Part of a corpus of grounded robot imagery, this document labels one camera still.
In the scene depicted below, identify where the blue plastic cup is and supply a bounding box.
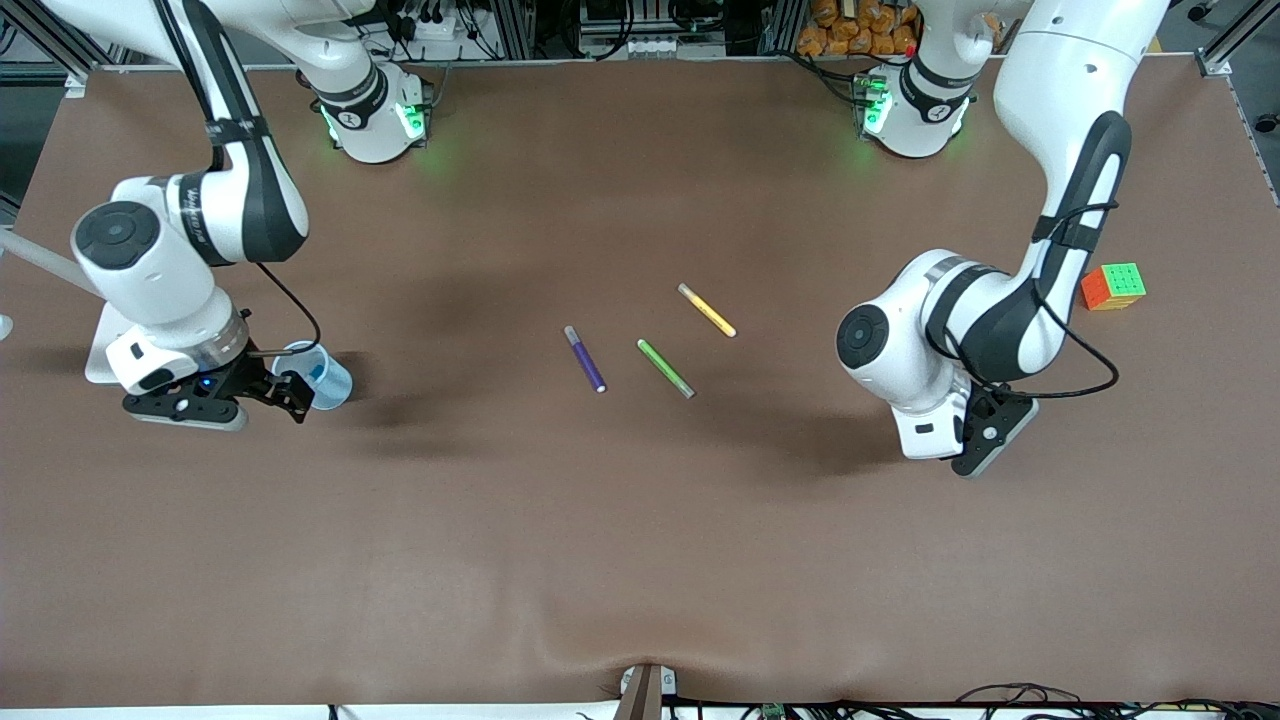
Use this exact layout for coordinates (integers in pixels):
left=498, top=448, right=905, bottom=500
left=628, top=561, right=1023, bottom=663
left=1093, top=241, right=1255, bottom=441
left=272, top=341, right=354, bottom=411

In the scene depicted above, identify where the white stand with pole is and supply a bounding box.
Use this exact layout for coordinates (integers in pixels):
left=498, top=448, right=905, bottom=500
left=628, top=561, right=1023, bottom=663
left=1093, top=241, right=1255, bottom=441
left=0, top=228, right=136, bottom=386

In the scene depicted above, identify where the multicolour puzzle cube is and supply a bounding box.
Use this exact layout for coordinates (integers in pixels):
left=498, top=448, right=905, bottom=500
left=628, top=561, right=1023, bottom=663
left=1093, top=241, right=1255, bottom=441
left=1080, top=263, right=1148, bottom=312

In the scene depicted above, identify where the purple marker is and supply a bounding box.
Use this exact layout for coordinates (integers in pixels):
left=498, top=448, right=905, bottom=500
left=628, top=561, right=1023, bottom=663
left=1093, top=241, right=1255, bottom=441
left=563, top=325, right=608, bottom=394

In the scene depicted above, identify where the yellow marker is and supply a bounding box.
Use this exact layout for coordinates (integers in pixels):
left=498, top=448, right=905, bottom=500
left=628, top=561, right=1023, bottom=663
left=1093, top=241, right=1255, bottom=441
left=677, top=283, right=738, bottom=339

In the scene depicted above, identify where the green marker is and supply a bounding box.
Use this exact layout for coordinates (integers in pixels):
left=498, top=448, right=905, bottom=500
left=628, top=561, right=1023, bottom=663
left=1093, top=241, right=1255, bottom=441
left=636, top=338, right=696, bottom=400

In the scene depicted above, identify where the white power strip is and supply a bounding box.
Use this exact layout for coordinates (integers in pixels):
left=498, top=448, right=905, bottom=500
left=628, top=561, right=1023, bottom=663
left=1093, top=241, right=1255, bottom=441
left=400, top=12, right=466, bottom=43

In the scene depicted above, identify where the pile of orange packets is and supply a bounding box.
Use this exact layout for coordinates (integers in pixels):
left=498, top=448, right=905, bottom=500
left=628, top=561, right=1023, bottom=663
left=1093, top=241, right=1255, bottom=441
left=797, top=0, right=921, bottom=58

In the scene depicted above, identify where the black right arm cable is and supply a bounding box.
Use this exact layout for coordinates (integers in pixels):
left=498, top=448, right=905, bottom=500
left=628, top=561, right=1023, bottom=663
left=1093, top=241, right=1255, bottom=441
left=155, top=0, right=322, bottom=357

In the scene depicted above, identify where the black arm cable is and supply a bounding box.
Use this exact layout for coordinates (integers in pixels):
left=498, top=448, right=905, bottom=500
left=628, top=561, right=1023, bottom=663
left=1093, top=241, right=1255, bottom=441
left=925, top=200, right=1121, bottom=401
left=155, top=0, right=322, bottom=357

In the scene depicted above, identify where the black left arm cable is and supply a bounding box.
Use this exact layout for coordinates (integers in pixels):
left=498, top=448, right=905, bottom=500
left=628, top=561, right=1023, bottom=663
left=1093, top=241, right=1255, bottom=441
left=925, top=200, right=1121, bottom=401

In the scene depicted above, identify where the black floor cable bundle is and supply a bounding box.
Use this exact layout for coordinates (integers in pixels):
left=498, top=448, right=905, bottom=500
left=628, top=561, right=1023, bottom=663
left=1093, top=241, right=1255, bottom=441
left=955, top=683, right=1280, bottom=720

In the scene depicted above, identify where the aluminium frame strut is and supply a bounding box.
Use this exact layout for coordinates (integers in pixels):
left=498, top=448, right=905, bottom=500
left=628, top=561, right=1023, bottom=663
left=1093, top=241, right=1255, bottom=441
left=1195, top=0, right=1263, bottom=79
left=0, top=0, right=91, bottom=76

